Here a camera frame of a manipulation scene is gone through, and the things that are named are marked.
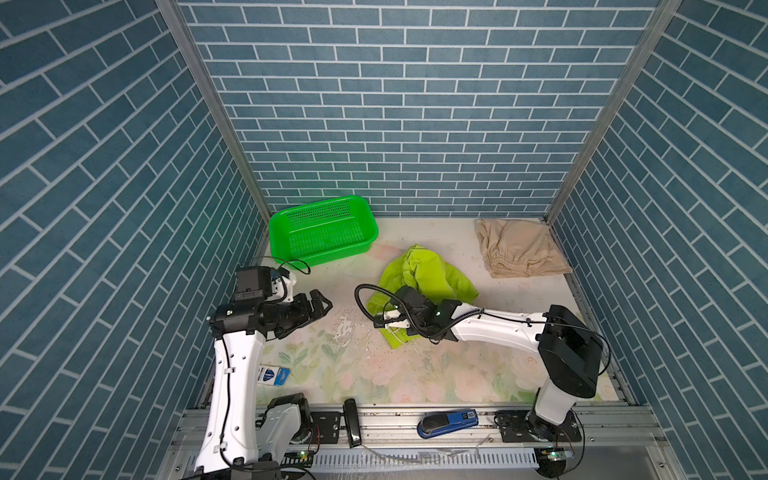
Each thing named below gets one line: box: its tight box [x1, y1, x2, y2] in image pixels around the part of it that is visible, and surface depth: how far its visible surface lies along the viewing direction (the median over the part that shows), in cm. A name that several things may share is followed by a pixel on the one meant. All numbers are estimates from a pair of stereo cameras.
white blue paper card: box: [257, 364, 291, 386], surface depth 83 cm
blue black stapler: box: [417, 409, 480, 439], surface depth 74 cm
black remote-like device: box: [343, 398, 362, 449], surface depth 74 cm
